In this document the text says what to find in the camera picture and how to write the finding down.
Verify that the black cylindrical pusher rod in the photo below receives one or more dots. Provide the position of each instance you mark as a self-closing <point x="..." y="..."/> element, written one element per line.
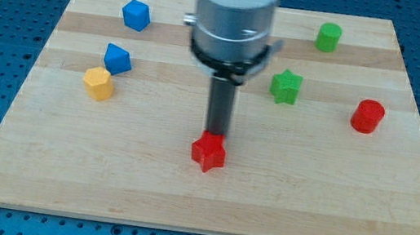
<point x="219" y="108"/>

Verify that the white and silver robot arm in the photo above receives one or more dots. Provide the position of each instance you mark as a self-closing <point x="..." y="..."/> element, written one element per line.
<point x="229" y="40"/>

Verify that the blue triangle block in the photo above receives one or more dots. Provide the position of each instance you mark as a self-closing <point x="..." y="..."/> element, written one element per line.
<point x="117" y="60"/>

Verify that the red star block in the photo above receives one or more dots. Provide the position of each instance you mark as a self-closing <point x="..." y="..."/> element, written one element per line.
<point x="208" y="151"/>

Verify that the green star block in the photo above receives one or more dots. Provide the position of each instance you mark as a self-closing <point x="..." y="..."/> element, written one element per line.
<point x="285" y="87"/>

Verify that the blue cube block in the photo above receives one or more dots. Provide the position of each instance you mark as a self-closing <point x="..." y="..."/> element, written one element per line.
<point x="136" y="15"/>

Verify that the green cylinder block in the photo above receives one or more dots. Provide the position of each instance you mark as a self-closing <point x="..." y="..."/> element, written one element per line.
<point x="328" y="37"/>

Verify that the light wooden board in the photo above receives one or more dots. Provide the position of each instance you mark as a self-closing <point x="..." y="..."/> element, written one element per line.
<point x="108" y="124"/>

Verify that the yellow hexagon block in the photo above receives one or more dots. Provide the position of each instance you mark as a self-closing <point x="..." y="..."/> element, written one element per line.
<point x="98" y="83"/>

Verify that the red cylinder block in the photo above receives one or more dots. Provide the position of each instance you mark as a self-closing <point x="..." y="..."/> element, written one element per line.
<point x="367" y="116"/>

